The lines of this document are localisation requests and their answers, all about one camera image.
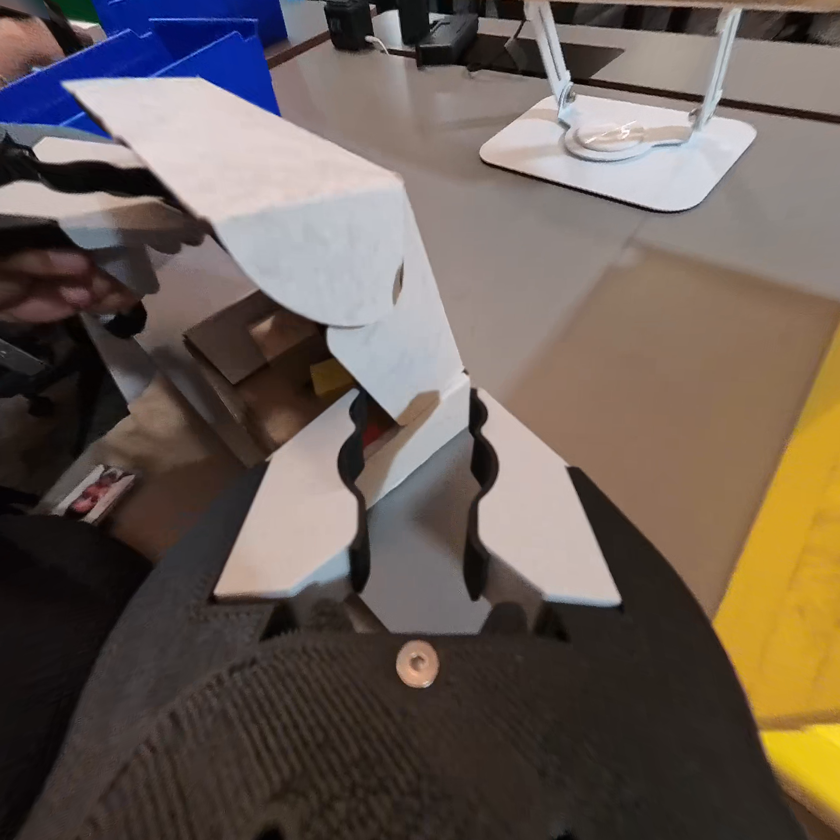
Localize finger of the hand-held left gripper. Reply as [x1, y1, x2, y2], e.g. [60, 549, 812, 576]
[0, 187, 214, 298]
[0, 134, 181, 206]

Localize yellow plastic bin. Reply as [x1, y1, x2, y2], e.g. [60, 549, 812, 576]
[712, 354, 840, 811]

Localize wooden cube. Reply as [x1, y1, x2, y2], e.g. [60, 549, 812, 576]
[248, 310, 326, 378]

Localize person's black sweater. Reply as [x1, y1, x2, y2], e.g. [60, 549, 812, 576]
[0, 512, 155, 840]

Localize cardboard mailer box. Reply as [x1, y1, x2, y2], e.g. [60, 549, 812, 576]
[62, 77, 473, 509]

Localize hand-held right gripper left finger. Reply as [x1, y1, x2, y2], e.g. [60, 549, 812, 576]
[213, 387, 370, 601]

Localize blue plastic bin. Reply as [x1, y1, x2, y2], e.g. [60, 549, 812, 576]
[0, 29, 277, 135]
[92, 0, 288, 56]

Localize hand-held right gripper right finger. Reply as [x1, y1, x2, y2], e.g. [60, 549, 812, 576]
[462, 387, 623, 608]

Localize black power adapter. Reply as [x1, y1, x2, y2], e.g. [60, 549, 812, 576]
[416, 13, 480, 67]

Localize white tablet stand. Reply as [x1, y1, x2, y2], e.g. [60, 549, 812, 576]
[479, 0, 757, 212]

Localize yellow cube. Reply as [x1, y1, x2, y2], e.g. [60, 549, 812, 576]
[310, 357, 355, 401]

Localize person's left hand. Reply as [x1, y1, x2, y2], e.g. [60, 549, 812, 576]
[0, 248, 139, 326]

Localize person's beige trousers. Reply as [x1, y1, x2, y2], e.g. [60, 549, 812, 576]
[0, 367, 270, 565]

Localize red cube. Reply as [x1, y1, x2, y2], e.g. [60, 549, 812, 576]
[363, 412, 396, 455]

